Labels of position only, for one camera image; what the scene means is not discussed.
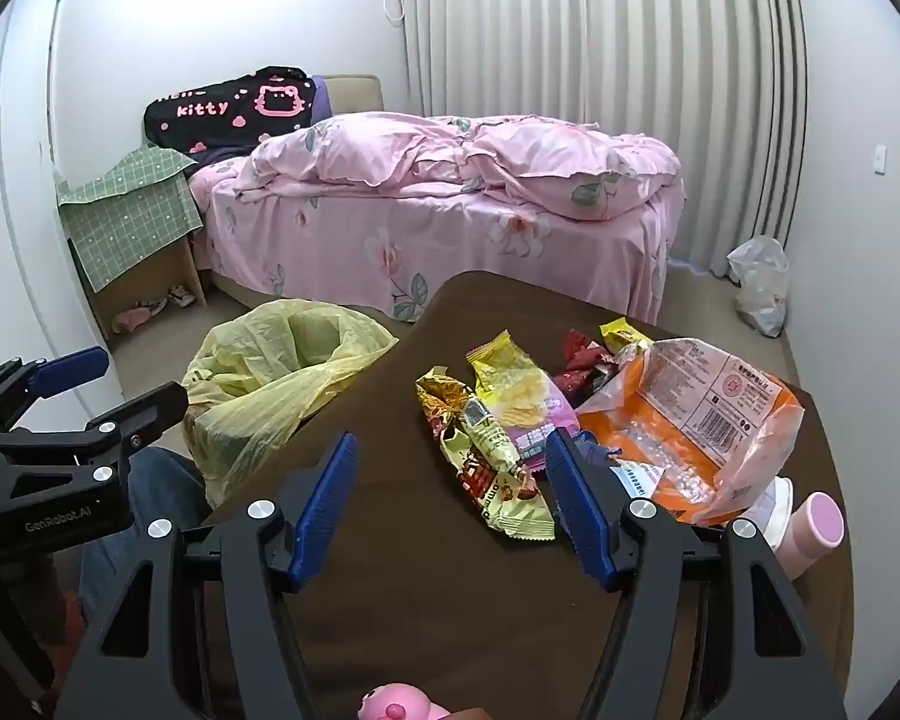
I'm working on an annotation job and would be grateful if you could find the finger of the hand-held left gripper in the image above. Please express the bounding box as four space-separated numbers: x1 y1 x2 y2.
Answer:
0 347 110 428
0 381 190 481

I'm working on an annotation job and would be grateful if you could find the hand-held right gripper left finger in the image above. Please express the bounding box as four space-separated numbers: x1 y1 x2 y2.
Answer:
54 431 361 720

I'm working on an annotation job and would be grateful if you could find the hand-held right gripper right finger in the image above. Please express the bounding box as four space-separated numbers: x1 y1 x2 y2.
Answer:
544 427 848 720

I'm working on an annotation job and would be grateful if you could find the dark blue wrapper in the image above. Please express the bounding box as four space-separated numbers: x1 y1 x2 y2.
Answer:
579 431 623 470

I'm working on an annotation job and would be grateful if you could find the yellow wrapper red lettering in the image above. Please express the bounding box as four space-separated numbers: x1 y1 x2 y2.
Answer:
442 397 557 542

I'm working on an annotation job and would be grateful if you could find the red snack wrapper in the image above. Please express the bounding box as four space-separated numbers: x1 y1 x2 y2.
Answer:
562 328 608 372
551 360 631 410

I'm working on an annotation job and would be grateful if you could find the yellow plastic bag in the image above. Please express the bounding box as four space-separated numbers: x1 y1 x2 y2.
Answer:
181 298 400 507

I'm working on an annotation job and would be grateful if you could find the yellow pink chips packet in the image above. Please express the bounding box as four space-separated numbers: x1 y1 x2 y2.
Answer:
465 330 580 477

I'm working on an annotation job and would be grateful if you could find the small yellow wrapper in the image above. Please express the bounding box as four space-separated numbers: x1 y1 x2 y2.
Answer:
598 319 655 357

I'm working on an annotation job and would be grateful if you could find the orange clear plastic bag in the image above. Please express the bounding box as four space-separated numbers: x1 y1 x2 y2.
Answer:
576 337 805 527

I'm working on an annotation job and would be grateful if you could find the white snack packet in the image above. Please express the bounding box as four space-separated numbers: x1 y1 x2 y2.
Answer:
744 476 796 552

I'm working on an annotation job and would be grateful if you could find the person's jeans leg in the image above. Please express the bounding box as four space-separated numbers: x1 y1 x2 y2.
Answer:
81 448 212 620

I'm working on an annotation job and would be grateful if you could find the pink slipper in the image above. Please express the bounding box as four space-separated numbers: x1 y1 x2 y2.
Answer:
112 300 170 335

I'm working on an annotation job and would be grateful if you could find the green checked cloth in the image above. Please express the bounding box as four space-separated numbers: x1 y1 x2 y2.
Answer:
56 144 205 293

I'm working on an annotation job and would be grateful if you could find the pink toy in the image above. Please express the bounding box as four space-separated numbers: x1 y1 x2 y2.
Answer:
356 682 451 720

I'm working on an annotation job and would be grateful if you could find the pink capped bottle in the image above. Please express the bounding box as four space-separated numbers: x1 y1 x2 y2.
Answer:
776 491 846 582

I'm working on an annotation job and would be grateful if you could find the pink floral bed sheet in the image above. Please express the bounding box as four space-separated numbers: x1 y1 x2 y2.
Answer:
189 165 683 325

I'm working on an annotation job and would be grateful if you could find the white plastic bag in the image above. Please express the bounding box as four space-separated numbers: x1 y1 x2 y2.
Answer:
726 236 790 338

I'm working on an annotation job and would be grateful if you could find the black pink printed blanket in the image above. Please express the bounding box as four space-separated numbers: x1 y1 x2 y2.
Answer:
144 67 320 155

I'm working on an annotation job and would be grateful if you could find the pink floral duvet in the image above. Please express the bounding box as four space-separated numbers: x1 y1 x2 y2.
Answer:
249 111 682 222

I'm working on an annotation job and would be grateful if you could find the beige bed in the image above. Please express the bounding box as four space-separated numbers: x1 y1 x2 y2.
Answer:
187 75 683 325

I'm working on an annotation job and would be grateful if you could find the white striped curtain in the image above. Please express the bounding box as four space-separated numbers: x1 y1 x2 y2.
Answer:
401 0 809 278

